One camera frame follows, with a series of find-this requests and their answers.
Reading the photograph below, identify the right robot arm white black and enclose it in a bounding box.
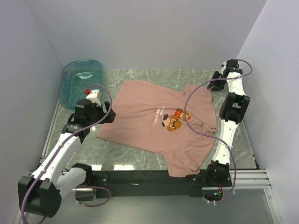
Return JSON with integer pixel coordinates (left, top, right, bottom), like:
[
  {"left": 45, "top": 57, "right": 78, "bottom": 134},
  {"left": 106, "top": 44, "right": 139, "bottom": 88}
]
[{"left": 205, "top": 59, "right": 250, "bottom": 186}]

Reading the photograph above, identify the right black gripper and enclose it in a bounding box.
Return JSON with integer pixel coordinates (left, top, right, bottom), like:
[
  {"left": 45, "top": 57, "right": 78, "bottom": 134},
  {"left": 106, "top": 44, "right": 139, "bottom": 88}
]
[{"left": 206, "top": 71, "right": 226, "bottom": 91}]

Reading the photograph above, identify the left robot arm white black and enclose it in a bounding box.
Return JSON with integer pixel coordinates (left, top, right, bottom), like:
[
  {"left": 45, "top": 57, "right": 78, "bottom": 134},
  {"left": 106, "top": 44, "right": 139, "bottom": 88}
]
[{"left": 18, "top": 99, "right": 116, "bottom": 224}]

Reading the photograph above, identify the purple cable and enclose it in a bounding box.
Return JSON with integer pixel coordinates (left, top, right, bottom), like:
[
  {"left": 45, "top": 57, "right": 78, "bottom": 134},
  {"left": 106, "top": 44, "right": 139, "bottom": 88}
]
[
  {"left": 184, "top": 59, "right": 254, "bottom": 204},
  {"left": 20, "top": 84, "right": 113, "bottom": 224}
]

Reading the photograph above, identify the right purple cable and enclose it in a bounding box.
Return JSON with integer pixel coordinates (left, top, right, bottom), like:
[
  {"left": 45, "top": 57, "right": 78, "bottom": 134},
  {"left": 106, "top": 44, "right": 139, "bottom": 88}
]
[{"left": 184, "top": 59, "right": 254, "bottom": 204}]

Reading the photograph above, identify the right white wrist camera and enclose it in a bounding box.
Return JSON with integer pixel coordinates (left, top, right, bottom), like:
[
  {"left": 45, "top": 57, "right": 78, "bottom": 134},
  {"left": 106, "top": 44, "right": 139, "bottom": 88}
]
[{"left": 220, "top": 61, "right": 229, "bottom": 74}]

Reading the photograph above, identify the pink printed t shirt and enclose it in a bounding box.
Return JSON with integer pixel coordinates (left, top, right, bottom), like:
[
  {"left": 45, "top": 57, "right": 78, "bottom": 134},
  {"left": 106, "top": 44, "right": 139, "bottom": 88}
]
[{"left": 97, "top": 81, "right": 217, "bottom": 177}]

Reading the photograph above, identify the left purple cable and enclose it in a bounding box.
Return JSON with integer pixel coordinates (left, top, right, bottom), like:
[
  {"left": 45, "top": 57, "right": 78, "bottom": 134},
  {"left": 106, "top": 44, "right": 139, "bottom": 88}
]
[{"left": 20, "top": 84, "right": 113, "bottom": 224}]

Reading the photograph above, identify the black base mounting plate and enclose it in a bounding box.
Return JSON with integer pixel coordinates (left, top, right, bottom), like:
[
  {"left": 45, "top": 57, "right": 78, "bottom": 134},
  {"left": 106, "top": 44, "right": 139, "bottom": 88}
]
[{"left": 74, "top": 169, "right": 234, "bottom": 203}]

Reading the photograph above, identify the teal plastic bin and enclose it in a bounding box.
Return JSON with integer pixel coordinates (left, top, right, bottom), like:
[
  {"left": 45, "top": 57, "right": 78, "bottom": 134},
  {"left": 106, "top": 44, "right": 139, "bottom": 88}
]
[{"left": 59, "top": 60, "right": 103, "bottom": 110}]

